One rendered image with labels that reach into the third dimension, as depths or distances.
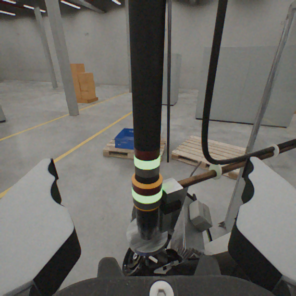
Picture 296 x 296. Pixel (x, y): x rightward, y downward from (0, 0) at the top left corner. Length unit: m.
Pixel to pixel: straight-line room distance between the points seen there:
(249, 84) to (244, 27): 7.01
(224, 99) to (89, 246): 4.99
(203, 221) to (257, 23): 12.08
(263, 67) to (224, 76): 0.91
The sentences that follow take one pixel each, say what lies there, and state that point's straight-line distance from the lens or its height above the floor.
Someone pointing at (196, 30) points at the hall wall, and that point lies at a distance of 12.38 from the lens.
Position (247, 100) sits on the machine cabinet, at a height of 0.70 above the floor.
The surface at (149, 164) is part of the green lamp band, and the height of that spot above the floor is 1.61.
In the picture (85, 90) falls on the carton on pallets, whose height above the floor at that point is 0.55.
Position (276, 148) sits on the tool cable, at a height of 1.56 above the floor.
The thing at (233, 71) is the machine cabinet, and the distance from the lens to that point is 5.61.
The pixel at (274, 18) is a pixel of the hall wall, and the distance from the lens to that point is 12.66.
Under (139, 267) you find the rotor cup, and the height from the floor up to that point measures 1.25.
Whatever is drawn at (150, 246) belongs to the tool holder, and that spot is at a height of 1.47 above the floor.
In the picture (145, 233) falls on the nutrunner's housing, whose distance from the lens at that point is 0.30.
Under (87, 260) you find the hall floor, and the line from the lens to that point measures 2.06.
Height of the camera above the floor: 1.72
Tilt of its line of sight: 27 degrees down
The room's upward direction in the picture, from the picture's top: straight up
